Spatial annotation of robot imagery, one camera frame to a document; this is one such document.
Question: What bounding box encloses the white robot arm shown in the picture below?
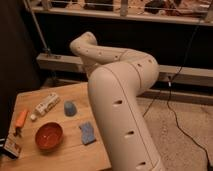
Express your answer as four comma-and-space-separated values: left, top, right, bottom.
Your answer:
70, 32, 165, 171

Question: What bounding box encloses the blue cup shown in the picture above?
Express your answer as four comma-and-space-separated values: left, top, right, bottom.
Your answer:
64, 101, 77, 116

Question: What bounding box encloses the white rectangular box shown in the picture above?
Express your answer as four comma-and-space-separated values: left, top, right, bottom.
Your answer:
35, 92, 60, 116

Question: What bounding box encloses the metal stand pole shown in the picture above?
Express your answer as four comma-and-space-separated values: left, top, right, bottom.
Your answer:
25, 0, 51, 56

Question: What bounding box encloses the red bowl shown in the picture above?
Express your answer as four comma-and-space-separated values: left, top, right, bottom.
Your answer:
35, 122, 63, 150

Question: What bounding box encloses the grey low shelf beam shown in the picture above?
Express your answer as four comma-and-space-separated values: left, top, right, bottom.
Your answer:
36, 53, 213, 87

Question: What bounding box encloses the small printed box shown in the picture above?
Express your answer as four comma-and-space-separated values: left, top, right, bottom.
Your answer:
3, 137, 21, 159

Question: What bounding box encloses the upper wooden shelf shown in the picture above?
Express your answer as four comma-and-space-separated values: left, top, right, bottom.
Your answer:
23, 0, 213, 27

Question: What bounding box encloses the black cable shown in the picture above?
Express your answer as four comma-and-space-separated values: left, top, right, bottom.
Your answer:
142, 19, 213, 168

